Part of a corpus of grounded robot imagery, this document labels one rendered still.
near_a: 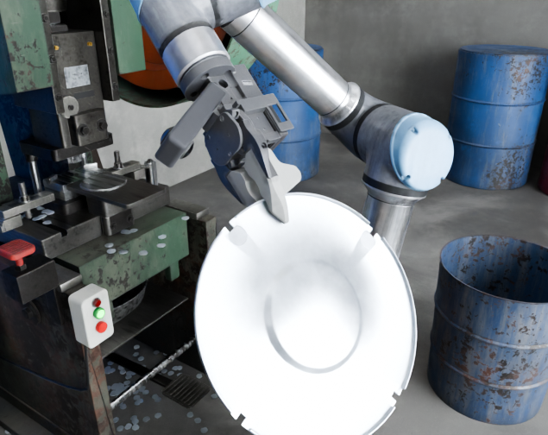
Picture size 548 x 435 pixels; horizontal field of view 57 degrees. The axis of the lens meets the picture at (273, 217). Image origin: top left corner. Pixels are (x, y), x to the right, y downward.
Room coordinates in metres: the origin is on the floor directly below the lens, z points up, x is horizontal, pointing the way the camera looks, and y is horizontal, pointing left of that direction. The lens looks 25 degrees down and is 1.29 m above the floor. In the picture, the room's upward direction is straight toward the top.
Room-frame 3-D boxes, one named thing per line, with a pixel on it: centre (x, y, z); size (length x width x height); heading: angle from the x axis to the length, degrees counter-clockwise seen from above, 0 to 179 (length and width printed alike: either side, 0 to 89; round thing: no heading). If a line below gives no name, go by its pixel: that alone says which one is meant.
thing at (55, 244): (1.39, 0.58, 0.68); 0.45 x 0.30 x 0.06; 147
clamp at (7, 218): (1.24, 0.67, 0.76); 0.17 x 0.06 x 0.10; 147
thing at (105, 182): (1.29, 0.43, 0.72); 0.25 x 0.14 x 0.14; 57
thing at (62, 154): (1.39, 0.58, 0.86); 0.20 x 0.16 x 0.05; 147
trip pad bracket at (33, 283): (1.00, 0.55, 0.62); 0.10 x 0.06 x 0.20; 147
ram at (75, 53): (1.36, 0.54, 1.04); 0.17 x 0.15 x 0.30; 57
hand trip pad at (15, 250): (0.98, 0.56, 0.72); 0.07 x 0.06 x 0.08; 57
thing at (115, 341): (1.39, 0.58, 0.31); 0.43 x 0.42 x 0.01; 147
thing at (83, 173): (1.38, 0.57, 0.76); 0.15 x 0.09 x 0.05; 147
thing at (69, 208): (1.39, 0.58, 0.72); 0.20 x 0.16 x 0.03; 147
